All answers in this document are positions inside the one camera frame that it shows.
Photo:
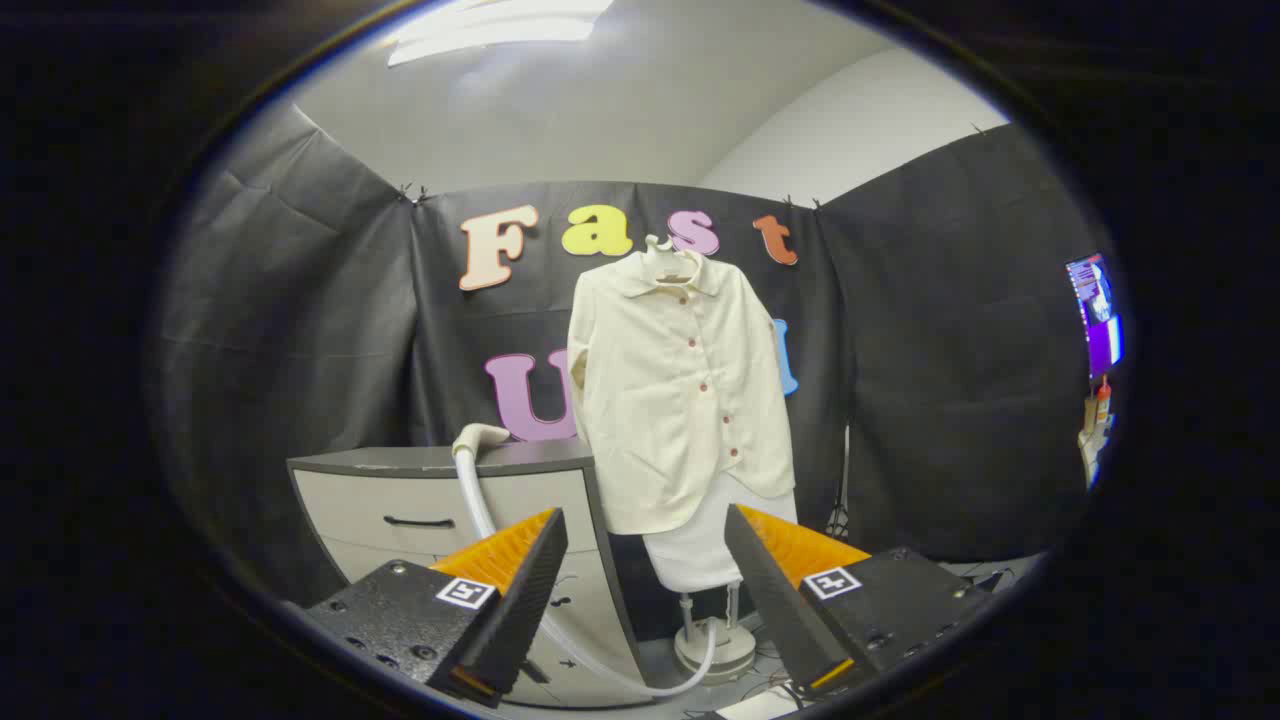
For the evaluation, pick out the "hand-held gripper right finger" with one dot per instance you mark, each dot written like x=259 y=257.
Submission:
x=775 y=600

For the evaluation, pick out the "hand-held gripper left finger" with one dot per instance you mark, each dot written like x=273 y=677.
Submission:
x=520 y=610

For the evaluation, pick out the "white garment steamer base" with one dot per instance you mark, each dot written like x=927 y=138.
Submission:
x=722 y=650

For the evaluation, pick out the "cream button shirt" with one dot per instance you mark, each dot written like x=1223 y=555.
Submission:
x=670 y=400

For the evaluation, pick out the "grey drawer cabinet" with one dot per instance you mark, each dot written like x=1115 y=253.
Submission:
x=400 y=495

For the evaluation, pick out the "white plastic hanger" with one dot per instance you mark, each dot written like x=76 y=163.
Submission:
x=662 y=262

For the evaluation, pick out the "orange bottle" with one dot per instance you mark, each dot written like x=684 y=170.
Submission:
x=1103 y=400

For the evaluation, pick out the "computer monitor screen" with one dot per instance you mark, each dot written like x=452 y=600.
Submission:
x=1100 y=340

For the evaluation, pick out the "ceiling light panel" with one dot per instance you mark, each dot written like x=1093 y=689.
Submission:
x=490 y=30

